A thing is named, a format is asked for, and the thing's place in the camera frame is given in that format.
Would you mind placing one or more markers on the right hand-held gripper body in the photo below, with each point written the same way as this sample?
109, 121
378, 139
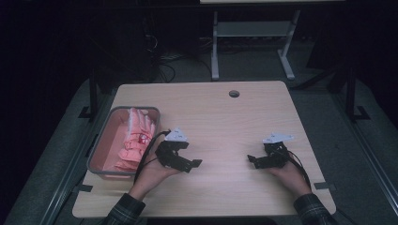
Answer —
277, 157

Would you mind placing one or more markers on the black metal stand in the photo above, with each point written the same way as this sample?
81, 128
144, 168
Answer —
350, 93
93, 93

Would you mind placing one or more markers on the grey metal desk frame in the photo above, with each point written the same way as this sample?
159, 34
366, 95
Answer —
250, 28

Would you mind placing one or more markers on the pink plastic bin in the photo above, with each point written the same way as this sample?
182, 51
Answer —
106, 140

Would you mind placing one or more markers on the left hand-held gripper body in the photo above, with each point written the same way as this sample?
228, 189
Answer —
167, 153

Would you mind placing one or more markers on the person's right hand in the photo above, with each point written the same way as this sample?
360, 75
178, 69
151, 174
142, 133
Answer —
292, 179

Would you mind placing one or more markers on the person's left hand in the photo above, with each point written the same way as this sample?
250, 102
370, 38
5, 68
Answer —
153, 178

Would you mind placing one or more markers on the aluminium floor rail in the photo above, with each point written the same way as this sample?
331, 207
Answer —
68, 175
369, 156

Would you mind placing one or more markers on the grey tape strip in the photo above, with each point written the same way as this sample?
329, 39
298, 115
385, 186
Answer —
83, 188
324, 186

